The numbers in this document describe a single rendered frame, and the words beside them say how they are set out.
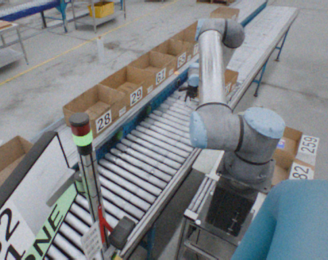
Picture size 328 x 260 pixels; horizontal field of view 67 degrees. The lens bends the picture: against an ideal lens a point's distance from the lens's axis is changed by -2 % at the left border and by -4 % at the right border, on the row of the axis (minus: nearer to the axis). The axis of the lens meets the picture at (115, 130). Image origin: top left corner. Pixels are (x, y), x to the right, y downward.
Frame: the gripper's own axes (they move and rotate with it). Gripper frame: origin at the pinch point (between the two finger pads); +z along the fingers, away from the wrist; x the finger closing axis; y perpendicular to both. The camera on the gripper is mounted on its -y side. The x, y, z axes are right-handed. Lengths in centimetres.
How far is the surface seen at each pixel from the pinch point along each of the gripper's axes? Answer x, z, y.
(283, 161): -28, -1, 81
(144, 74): -8.5, -20.3, -38.5
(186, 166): -61, 6, 30
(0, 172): -144, -8, -57
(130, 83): -11, -9, -52
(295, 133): 5, -2, 82
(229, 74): 58, -7, 15
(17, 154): -129, -12, -58
